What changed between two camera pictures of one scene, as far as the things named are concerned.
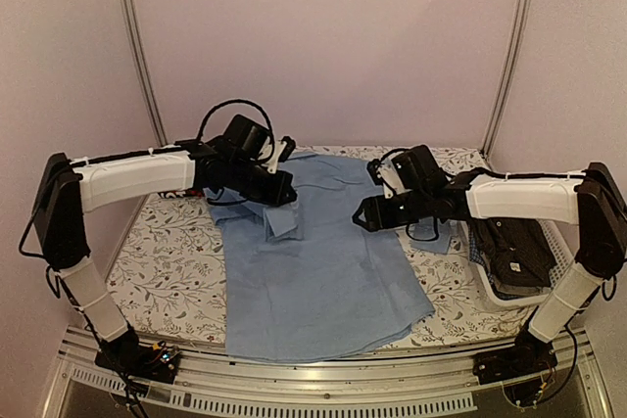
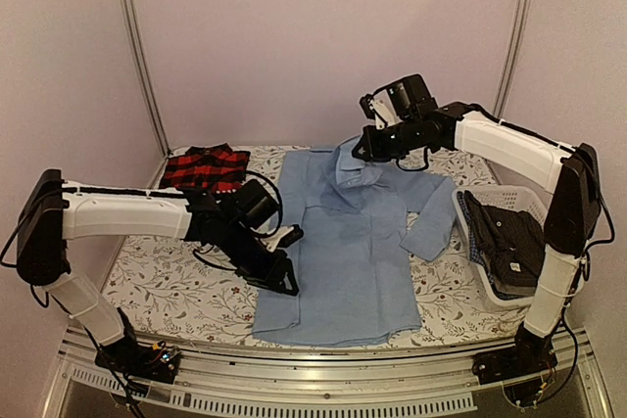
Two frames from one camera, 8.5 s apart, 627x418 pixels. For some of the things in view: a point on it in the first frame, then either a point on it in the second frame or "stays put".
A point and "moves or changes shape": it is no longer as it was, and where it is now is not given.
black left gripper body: x=255 y=190 to x=251 y=266
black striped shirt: x=517 y=252 stays put
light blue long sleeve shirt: x=308 y=281 moves or changes shape
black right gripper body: x=409 y=213 to x=396 y=146
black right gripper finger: x=369 y=208 to x=365 y=148
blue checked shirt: x=476 y=255 stays put
